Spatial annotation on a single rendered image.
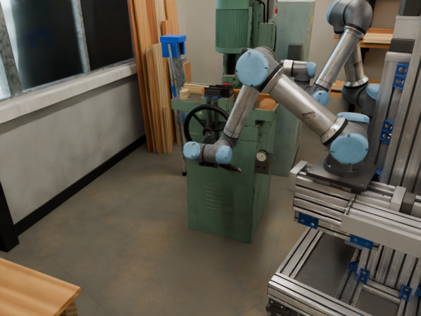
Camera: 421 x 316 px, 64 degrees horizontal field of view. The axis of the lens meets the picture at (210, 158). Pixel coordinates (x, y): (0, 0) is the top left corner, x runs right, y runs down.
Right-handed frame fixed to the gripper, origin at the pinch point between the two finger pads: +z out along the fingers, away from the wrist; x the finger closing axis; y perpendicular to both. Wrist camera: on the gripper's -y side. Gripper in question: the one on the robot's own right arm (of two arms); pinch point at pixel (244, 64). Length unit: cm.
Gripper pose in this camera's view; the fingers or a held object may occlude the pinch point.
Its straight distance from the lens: 179.3
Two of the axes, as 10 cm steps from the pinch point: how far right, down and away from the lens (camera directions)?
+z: -9.3, -1.7, 3.1
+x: -0.8, 9.5, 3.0
